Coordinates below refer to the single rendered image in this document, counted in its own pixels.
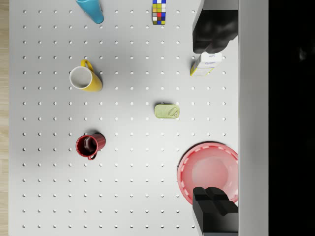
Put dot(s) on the flat-sided can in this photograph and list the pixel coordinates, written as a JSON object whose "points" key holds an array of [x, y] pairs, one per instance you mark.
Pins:
{"points": [[166, 111]]}

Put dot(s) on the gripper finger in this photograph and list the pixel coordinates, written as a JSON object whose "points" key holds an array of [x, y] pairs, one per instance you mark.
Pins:
{"points": [[215, 29], [216, 216]]}

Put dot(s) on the blue mug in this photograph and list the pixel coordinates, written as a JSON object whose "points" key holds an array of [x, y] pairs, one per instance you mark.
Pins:
{"points": [[92, 9]]}

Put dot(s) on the red mug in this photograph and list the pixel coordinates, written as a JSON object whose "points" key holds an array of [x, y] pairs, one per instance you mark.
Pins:
{"points": [[98, 142]]}

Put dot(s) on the yellow and white box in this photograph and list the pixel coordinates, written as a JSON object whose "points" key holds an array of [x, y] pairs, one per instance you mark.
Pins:
{"points": [[205, 64]]}

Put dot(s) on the red plate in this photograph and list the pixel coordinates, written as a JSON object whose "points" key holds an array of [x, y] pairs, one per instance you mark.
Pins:
{"points": [[209, 167]]}

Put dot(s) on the yellow mug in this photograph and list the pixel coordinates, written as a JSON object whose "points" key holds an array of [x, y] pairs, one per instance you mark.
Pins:
{"points": [[94, 82]]}

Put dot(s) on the puzzle cube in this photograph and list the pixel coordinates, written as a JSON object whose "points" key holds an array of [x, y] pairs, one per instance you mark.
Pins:
{"points": [[159, 12]]}

